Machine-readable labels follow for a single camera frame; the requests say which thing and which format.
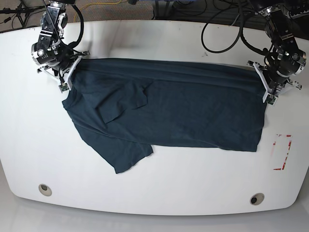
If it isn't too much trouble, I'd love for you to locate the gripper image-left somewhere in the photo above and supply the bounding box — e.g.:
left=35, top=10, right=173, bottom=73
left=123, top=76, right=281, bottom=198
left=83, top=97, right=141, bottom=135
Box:
left=37, top=51, right=90, bottom=89

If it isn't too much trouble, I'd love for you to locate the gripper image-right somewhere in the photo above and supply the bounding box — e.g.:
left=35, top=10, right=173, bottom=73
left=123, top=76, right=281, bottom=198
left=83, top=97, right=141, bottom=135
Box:
left=247, top=60, right=302, bottom=103

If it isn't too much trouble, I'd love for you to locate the dark teal T-shirt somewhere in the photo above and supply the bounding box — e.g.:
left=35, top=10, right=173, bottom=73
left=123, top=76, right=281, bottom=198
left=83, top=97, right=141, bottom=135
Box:
left=62, top=58, right=267, bottom=174

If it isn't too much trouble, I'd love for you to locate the red tape rectangle marking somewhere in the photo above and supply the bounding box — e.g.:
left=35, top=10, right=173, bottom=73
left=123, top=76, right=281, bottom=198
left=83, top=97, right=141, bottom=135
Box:
left=270, top=134, right=293, bottom=171

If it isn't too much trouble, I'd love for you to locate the black tripod stand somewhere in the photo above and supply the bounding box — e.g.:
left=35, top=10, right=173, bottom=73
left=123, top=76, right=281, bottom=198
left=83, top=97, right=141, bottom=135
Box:
left=0, top=0, right=45, bottom=29

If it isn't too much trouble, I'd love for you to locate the white power strip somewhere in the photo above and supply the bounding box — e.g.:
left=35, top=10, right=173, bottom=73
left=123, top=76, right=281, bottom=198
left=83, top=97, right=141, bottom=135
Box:
left=288, top=4, right=309, bottom=19

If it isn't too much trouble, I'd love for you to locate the wrist camera board image-right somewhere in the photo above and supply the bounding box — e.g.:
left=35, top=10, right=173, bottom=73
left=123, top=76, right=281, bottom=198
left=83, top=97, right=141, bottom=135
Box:
left=266, top=94, right=278, bottom=105

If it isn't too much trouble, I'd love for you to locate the wrist camera board image-left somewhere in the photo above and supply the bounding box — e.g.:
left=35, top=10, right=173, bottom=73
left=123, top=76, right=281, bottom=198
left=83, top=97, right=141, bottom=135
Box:
left=58, top=83, right=69, bottom=93

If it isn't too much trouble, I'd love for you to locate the yellow cable on floor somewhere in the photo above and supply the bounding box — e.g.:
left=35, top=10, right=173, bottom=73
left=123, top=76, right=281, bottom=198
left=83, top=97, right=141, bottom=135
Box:
left=74, top=1, right=121, bottom=23

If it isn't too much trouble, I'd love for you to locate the right table cable grommet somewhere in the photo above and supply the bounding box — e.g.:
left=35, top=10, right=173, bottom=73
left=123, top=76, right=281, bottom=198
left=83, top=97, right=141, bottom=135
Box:
left=250, top=193, right=265, bottom=206

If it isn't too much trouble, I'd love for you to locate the table cable grommet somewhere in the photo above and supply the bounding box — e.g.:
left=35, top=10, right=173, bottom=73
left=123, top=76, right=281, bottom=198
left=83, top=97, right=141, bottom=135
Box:
left=250, top=193, right=265, bottom=206
left=38, top=184, right=52, bottom=197

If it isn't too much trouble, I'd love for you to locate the left table cable grommet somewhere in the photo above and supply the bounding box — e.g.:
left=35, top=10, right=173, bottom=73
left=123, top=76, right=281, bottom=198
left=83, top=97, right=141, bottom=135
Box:
left=38, top=184, right=52, bottom=197

